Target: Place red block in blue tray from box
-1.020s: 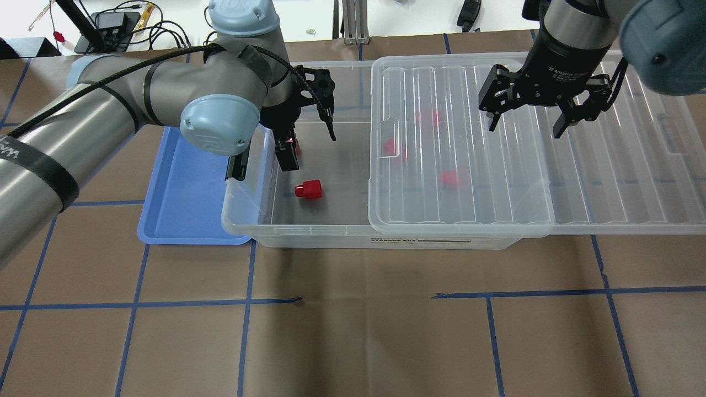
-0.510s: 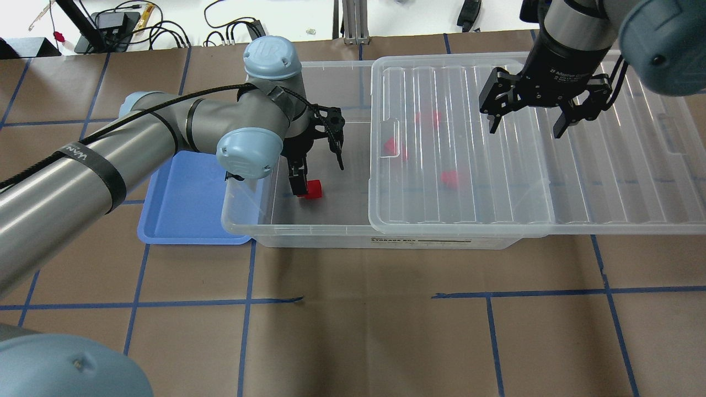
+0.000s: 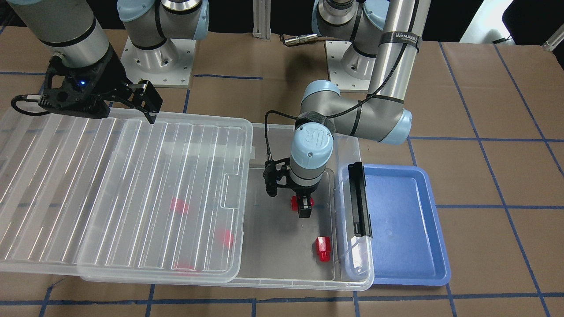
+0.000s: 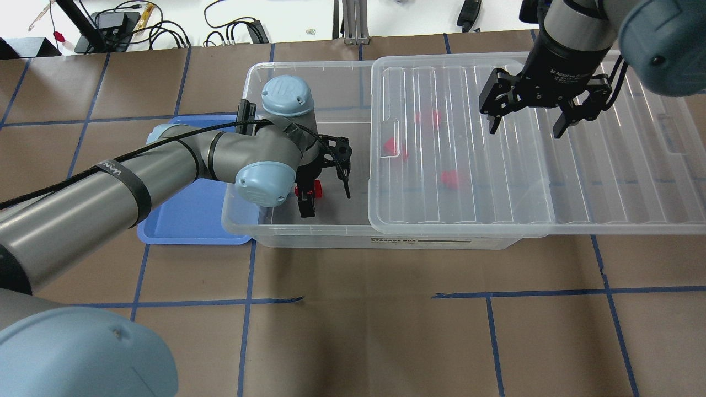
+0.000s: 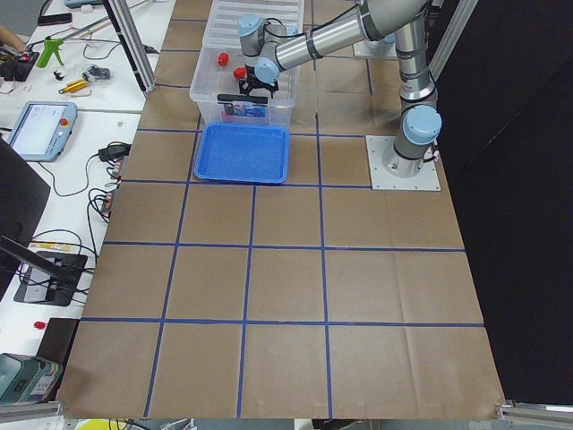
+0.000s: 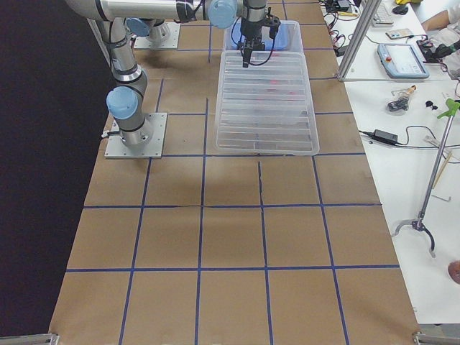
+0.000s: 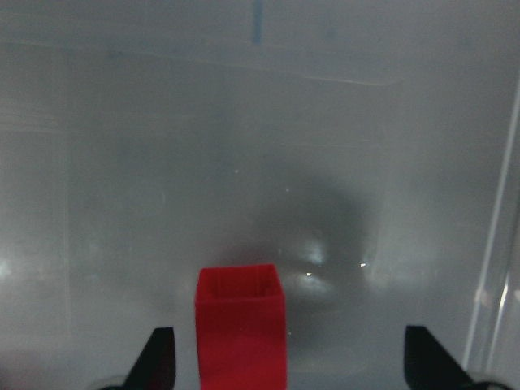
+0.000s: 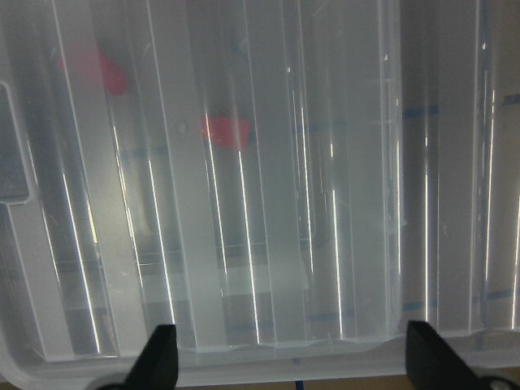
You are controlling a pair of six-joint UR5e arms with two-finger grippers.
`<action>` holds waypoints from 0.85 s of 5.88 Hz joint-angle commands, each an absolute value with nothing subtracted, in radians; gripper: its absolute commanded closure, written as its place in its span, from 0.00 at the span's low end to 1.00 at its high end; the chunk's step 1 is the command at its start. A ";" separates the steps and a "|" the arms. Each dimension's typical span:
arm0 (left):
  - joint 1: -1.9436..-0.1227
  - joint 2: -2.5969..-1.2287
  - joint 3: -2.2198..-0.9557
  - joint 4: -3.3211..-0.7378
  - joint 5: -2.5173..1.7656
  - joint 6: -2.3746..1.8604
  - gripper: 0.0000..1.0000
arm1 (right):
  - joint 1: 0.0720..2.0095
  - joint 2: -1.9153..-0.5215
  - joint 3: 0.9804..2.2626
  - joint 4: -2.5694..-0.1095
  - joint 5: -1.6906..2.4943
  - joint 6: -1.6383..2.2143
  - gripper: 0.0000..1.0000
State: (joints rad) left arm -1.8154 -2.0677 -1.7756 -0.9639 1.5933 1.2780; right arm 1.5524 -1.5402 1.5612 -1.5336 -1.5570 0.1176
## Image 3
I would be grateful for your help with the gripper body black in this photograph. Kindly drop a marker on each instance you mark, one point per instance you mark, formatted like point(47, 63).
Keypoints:
point(303, 191)
point(111, 74)

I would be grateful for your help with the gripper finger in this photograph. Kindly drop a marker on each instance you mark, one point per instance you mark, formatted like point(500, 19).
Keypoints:
point(304, 213)
point(150, 113)

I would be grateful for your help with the clear plastic box lid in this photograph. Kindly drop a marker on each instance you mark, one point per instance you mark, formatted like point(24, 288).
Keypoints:
point(92, 198)

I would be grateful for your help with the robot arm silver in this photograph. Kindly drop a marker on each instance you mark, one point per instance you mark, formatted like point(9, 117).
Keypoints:
point(70, 28)
point(380, 116)

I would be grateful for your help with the clear plastic storage box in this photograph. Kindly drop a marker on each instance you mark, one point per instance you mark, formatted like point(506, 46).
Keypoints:
point(287, 243)

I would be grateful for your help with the blue plastic tray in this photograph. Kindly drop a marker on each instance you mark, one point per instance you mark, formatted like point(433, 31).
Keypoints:
point(407, 243)

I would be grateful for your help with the black box latch handle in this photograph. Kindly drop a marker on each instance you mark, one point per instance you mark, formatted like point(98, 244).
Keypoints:
point(360, 214)

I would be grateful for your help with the aluminium frame post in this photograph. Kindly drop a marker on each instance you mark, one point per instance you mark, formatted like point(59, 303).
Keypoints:
point(261, 19)

